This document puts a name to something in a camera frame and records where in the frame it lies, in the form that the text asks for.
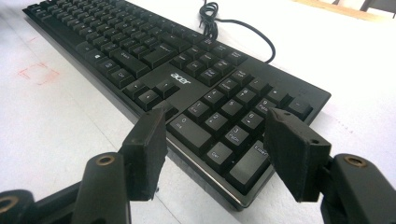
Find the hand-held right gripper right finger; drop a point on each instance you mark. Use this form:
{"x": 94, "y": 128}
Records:
{"x": 295, "y": 149}

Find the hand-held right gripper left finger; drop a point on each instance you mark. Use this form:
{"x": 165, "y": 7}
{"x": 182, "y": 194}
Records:
{"x": 144, "y": 149}

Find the black computer keyboard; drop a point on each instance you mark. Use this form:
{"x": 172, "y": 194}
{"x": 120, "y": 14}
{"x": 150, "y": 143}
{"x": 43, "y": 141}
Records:
{"x": 193, "y": 81}

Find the white foam board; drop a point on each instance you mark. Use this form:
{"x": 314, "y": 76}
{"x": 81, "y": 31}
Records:
{"x": 62, "y": 124}

